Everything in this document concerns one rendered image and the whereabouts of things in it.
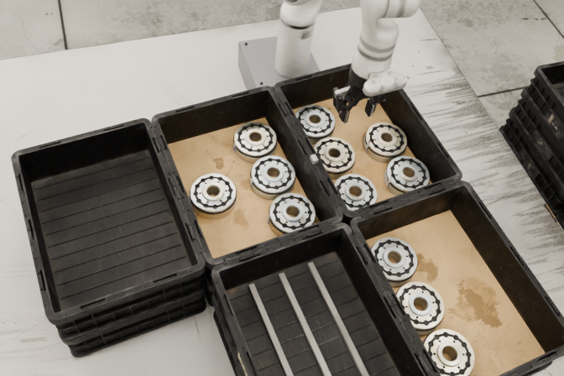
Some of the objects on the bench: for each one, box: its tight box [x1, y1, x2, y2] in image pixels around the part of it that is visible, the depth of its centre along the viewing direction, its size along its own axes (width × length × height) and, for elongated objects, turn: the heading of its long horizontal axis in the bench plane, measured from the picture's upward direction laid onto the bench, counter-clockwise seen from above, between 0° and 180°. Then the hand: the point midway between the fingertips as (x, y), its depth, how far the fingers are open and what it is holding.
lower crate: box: [57, 279, 206, 358], centre depth 134 cm, size 40×30×12 cm
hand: (357, 112), depth 130 cm, fingers open, 5 cm apart
